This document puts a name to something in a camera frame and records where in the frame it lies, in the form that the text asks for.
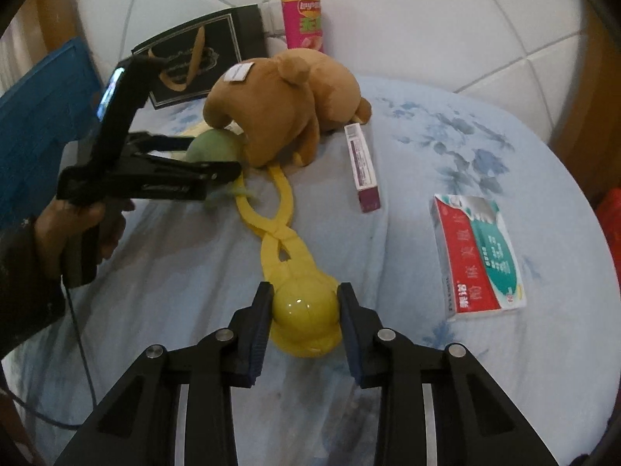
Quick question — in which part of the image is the black cable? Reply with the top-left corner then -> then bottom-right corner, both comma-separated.
0,284 -> 98,430

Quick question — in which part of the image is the green plush toy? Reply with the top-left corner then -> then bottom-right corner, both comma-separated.
186,127 -> 258,212

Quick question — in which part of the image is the red bag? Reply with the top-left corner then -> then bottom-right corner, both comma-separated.
594,189 -> 621,273

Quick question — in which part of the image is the person's left forearm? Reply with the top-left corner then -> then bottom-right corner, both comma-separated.
0,214 -> 66,360

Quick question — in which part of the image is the small pink white box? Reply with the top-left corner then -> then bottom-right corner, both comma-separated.
343,123 -> 382,213

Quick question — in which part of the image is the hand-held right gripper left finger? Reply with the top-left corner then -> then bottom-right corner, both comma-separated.
53,282 -> 275,466

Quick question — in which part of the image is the person's left hand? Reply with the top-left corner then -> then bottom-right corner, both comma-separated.
33,198 -> 134,277

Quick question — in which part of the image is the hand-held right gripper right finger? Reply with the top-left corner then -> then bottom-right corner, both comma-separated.
337,282 -> 559,466

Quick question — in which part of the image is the blue plastic crate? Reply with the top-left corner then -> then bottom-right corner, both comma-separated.
0,36 -> 105,226

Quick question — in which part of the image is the brown bear plush toy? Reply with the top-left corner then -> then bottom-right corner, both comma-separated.
201,50 -> 373,167

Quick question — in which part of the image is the yellow snowball clamp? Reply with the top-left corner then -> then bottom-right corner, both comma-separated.
235,165 -> 343,359

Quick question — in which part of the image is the black gift box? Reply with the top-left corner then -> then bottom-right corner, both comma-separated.
131,4 -> 269,110

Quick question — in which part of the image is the pink chips can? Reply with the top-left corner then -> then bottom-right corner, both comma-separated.
278,0 -> 325,54

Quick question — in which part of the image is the red green white box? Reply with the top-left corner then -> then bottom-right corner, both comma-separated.
428,193 -> 528,322

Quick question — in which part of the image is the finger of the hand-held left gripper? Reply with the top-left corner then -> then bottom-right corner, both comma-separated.
128,131 -> 195,153
109,153 -> 243,202

